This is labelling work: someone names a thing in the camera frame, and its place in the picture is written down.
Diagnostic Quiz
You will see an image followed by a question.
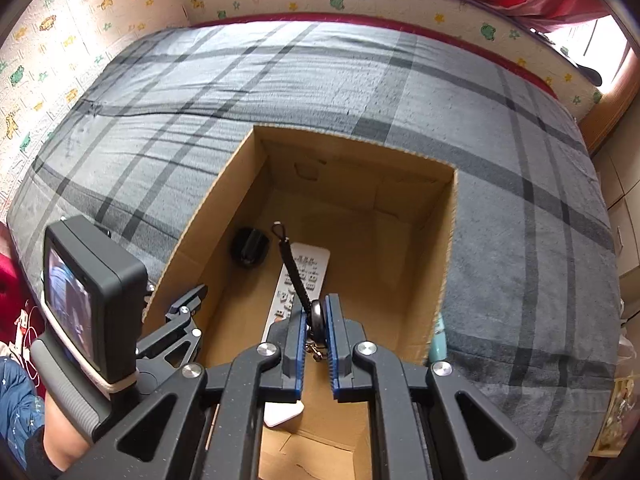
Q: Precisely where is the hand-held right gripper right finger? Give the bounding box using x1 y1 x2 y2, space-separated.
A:
325 292 576 480

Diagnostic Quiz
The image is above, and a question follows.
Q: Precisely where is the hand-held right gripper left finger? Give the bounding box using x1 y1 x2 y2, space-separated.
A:
65 309 308 480

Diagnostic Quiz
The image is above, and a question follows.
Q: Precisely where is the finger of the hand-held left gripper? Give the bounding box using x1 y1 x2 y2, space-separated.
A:
136 316 205 368
162 284 209 321

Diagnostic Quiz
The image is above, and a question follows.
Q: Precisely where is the key bunch with black lanyard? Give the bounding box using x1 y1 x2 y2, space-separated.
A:
271 221 331 363

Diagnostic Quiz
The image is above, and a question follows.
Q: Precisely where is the white remote control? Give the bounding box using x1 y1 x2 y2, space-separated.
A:
262 242 332 429

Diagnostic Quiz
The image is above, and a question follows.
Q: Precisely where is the brown cardboard box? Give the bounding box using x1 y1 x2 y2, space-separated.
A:
142 125 458 480

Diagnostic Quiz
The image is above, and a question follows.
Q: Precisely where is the person's left forearm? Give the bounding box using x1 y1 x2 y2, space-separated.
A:
42 392 98 473

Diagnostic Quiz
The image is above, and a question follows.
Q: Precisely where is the black computer mouse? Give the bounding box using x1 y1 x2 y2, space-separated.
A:
231 227 271 267

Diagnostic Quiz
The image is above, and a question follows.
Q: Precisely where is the red cloth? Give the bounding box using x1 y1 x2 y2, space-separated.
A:
0 222 48 361

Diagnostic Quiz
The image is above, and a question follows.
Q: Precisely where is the teal plastic bottle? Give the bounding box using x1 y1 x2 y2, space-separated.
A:
431 312 446 367

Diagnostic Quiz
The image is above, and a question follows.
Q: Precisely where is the blue patterned clothing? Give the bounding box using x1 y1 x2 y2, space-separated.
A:
0 357 47 468

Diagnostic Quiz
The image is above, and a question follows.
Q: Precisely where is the wooden rack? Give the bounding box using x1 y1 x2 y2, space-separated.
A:
596 374 632 457

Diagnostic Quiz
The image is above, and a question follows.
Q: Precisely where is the white plastic bag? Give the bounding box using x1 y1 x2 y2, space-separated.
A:
617 300 633 358

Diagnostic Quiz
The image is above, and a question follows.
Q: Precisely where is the cream cabinet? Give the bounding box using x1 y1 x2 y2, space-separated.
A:
592 127 640 283

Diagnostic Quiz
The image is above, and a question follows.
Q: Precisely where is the black object on ledge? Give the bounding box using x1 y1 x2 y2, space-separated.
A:
575 62 604 87

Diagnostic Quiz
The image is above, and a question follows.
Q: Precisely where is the white cable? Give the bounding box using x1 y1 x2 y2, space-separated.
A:
14 307 43 393

